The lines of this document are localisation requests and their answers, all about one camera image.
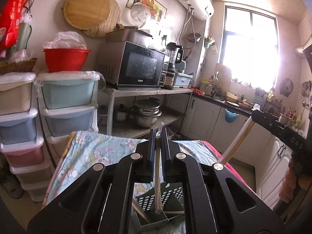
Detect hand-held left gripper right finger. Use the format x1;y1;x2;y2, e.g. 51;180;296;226
161;127;285;234

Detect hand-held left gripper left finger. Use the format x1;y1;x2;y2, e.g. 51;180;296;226
27;129;156;234

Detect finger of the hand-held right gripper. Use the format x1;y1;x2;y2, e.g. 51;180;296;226
251;110;290;138

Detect teal plastic utensil basket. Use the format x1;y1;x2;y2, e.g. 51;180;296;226
132;183;185;234

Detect person's right hand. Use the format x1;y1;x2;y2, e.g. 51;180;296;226
278;158;312;203

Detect steel cooking pot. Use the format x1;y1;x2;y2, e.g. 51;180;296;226
278;113;293;127

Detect knife block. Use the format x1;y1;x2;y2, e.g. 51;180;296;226
253;88;269;105

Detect blue hanging bin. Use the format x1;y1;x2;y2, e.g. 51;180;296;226
224;108;240;123

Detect stack of steel pots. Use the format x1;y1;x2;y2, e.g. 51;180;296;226
133;99;162;128

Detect white kitchen cabinets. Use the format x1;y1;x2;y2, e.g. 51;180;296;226
182;95;253;156

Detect printed cartoon blanket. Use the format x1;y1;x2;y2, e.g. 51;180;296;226
43;130;227;234

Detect metal shelf rack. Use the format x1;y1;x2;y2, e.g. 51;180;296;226
102;86;194;139

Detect kitchen window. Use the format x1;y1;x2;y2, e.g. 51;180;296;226
218;2;279;88

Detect blue dish tray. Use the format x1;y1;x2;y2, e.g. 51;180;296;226
175;71;193;88

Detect black microwave oven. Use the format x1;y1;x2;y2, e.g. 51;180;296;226
96;41;171;90

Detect black blender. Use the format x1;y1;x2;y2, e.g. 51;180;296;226
164;42;184;90

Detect green hanging holder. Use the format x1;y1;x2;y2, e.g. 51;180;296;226
204;36;216;49

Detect plastic drawer tower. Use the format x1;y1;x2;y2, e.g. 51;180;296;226
36;71;100;152
0;72;53;203

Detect hanging strainer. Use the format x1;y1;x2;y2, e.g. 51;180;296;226
185;33;201;49

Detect brown box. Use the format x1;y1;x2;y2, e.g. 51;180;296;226
105;28;154;50

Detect red plastic bowl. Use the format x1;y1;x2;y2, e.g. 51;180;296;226
43;49;91;73

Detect round straw mat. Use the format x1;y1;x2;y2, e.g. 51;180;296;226
82;0;121;39

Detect dark thermos jug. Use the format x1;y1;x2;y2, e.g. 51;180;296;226
0;173;23;199

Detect clear plastic bag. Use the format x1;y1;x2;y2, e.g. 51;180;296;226
43;31;88;50

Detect framed fruit picture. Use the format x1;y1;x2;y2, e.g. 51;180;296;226
125;0;168;22

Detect round bamboo tray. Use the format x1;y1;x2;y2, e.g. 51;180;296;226
64;0;110;30

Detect dark wicker basket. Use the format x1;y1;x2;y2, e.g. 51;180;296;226
0;58;38;75

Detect red plastic bag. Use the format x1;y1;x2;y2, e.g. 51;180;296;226
0;0;30;51

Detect aluminium vent duct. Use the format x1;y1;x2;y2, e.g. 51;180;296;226
295;33;312;56

